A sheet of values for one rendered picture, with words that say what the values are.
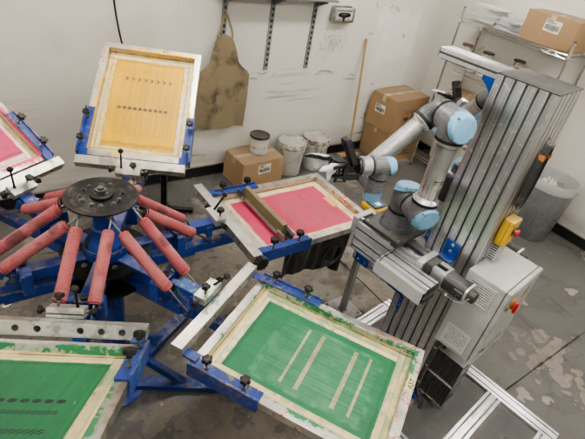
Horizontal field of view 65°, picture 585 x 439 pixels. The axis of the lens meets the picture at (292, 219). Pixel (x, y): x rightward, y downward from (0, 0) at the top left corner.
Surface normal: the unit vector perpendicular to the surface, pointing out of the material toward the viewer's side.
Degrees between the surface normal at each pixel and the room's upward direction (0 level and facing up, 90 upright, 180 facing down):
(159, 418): 0
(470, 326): 90
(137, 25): 90
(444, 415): 0
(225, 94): 89
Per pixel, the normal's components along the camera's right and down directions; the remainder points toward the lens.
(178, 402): 0.16, -0.81
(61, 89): 0.56, 0.54
